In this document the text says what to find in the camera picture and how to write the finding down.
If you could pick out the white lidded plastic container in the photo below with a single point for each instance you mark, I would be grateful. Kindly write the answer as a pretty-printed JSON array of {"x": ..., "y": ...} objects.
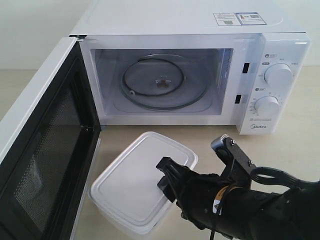
[{"x": 126, "y": 192}]

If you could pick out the upper white control knob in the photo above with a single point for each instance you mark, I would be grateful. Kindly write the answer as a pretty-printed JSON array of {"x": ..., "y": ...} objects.
[{"x": 278, "y": 74}]

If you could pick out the warning label sticker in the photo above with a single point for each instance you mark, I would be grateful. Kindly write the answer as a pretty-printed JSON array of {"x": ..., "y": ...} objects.
[{"x": 238, "y": 19}]

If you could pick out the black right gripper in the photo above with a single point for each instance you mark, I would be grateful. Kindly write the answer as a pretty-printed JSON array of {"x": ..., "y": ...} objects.
[{"x": 195, "y": 192}]

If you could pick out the white microwave door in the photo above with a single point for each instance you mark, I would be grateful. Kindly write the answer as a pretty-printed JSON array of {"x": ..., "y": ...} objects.
[{"x": 48, "y": 139}]

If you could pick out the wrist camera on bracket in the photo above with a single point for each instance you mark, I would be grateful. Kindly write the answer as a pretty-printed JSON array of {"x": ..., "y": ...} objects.
[{"x": 238, "y": 166}]

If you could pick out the glass turntable plate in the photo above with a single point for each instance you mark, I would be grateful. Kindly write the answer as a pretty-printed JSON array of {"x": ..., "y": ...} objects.
[{"x": 163, "y": 82}]

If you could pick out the lower white timer knob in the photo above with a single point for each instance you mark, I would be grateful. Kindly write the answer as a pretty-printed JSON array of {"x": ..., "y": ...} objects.
[{"x": 267, "y": 106}]

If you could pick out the white microwave oven body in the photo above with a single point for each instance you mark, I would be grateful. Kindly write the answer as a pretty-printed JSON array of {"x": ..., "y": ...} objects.
[{"x": 115, "y": 33}]

